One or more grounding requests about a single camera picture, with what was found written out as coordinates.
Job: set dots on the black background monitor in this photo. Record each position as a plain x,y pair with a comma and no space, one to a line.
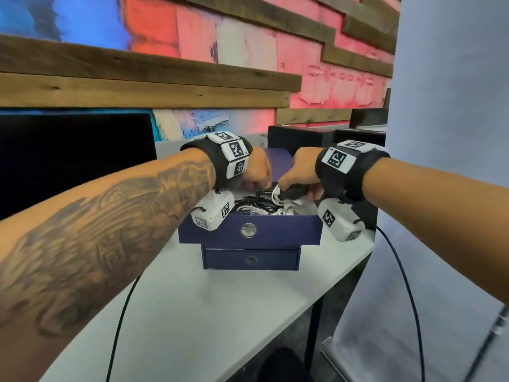
368,117

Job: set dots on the silver display board foot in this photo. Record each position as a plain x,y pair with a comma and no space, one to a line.
338,360

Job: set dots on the person's black trousers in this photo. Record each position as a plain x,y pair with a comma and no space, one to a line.
284,367

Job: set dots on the black computer monitor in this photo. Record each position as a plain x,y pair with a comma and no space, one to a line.
79,163

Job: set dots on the white partition panel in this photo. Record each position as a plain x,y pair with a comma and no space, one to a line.
171,149

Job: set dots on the person's left forearm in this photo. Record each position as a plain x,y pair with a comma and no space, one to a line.
99,242

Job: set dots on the black desk leg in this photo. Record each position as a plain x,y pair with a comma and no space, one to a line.
314,334

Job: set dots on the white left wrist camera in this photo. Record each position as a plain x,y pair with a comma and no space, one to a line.
212,212

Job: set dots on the person's right forearm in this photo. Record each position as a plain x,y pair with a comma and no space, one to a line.
445,210

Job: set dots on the person's left hand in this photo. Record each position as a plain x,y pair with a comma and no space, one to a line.
258,169

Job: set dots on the black charger plug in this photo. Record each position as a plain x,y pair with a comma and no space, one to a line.
296,191

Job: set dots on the navy blue drawer unit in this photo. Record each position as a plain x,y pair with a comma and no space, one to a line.
278,230

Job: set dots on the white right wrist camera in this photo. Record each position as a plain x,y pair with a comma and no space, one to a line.
340,222

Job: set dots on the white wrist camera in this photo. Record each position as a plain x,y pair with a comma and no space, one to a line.
212,212
340,222

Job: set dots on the person's right hand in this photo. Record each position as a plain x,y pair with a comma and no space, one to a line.
302,171

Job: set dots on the white display board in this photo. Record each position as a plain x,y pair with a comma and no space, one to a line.
445,95

